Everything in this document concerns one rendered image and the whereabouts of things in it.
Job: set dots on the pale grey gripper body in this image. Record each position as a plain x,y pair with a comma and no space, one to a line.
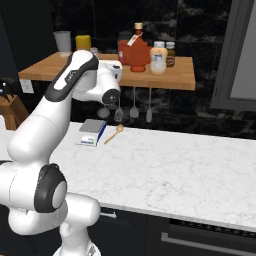
103,113

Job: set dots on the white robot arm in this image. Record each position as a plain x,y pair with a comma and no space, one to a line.
40,133

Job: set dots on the small grey shaker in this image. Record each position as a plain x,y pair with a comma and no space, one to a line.
94,51

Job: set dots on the red leaf-shaped syrup bottle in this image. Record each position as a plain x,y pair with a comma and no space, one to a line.
137,53

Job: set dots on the beige condiment bottle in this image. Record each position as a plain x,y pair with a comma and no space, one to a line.
158,60

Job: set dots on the dark olive bottle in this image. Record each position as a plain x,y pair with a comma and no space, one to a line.
171,55

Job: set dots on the dark lower cabinet door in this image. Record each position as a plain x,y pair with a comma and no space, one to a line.
126,233

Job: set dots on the grey cabinet door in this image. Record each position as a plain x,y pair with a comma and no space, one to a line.
241,53

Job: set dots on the hanging grey slotted utensil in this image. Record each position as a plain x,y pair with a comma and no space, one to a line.
118,115

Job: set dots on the wooden spoon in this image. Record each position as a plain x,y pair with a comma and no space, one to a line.
117,130

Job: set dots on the white kitchen scale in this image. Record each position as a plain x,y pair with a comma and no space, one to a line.
90,131

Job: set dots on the hanging grey spatula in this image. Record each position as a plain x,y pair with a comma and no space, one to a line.
134,112

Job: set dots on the hanging grey long spoon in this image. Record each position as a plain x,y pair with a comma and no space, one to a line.
149,114

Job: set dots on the red jar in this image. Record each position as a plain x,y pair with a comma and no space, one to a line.
121,50

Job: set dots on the yellow jar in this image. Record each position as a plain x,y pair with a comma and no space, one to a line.
83,42

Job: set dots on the white cup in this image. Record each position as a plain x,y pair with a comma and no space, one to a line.
63,41

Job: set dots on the wooden knife block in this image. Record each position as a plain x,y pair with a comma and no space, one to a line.
13,111

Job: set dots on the dark oven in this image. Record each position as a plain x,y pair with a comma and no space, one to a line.
200,238

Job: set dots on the wooden wall shelf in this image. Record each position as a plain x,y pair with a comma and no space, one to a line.
173,75

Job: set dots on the white wall outlet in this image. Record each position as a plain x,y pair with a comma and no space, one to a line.
27,86

